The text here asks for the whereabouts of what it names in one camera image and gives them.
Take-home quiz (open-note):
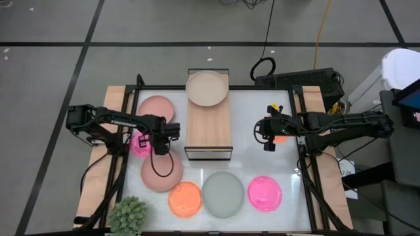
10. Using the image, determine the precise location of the green artificial plant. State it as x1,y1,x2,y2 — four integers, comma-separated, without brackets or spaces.
107,195,149,236

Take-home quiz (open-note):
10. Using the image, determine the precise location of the wooden shelf with black frame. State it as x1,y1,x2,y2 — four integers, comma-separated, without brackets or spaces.
184,68,234,161

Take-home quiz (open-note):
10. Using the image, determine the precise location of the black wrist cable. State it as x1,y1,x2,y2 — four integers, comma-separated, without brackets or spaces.
150,144,175,178
253,118,265,144

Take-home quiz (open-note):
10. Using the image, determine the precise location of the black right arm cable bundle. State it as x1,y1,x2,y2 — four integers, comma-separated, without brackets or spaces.
300,157,352,232

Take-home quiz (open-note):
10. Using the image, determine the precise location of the small pink matte plate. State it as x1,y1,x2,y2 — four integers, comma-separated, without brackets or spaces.
137,95,176,124

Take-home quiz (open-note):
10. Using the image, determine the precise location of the black computer case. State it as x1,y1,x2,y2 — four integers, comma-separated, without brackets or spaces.
255,68,345,111

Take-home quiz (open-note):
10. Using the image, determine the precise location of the large pink matte plate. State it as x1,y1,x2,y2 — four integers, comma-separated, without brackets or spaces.
140,150,184,193

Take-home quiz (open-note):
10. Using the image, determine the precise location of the grey cabinet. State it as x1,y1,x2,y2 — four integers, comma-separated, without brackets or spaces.
379,88,420,187

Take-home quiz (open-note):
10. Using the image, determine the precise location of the grey-green matte plate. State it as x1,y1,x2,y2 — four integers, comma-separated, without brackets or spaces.
201,171,245,219

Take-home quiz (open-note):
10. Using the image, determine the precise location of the white paper sheet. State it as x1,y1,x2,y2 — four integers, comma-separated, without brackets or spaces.
337,159,359,201

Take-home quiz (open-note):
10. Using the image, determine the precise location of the black tablet screen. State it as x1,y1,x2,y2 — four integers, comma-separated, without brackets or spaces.
392,78,420,129

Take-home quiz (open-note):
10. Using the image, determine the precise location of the white bin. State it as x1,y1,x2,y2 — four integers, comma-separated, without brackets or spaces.
380,48,420,91

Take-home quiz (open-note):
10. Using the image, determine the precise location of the magenta translucent plate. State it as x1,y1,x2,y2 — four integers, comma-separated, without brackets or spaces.
247,176,284,212

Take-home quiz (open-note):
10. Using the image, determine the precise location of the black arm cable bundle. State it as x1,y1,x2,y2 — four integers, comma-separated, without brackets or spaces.
300,157,352,232
77,153,129,230

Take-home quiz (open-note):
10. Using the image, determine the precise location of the small magenta bowl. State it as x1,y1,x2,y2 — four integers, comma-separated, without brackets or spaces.
129,130,154,159

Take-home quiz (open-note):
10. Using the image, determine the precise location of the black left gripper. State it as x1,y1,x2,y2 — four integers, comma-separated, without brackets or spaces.
137,123,181,155

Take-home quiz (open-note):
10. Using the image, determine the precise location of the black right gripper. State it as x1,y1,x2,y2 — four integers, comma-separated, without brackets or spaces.
262,104,298,152

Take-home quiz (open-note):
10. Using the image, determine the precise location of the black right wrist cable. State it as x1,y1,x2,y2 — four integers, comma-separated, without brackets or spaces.
253,118,265,144

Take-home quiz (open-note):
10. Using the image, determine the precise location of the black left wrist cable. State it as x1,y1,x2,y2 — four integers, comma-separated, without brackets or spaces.
150,144,175,178

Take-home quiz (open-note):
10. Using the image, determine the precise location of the beige matte plate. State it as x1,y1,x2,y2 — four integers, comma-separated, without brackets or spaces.
185,69,229,108

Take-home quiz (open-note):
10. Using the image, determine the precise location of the yellow hanging cable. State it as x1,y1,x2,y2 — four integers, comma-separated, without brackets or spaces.
313,0,333,70

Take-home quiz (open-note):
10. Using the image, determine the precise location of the black left arm cable bundle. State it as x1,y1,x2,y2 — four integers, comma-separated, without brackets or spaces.
77,153,129,230

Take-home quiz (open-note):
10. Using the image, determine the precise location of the black hanging cable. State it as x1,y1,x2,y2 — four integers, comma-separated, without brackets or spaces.
249,0,277,82

